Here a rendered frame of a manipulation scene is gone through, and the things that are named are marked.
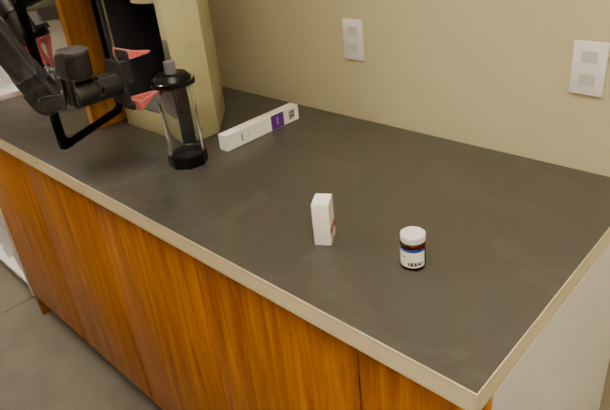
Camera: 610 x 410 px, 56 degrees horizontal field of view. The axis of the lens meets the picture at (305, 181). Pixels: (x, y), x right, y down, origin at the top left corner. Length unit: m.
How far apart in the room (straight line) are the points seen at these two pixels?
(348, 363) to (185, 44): 0.94
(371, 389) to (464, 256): 0.28
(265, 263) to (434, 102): 0.70
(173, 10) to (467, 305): 1.02
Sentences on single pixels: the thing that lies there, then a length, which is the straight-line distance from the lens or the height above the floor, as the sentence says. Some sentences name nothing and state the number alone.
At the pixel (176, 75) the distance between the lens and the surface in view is 1.42.
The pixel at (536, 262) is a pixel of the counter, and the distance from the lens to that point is 1.07.
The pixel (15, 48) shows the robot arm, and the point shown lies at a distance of 1.30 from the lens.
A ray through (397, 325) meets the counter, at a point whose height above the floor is 0.94.
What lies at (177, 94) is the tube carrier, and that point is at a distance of 1.42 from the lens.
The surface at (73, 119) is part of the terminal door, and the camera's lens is 1.67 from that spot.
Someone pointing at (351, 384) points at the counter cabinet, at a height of 0.77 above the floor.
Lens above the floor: 1.55
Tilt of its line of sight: 27 degrees down
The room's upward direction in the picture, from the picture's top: 6 degrees counter-clockwise
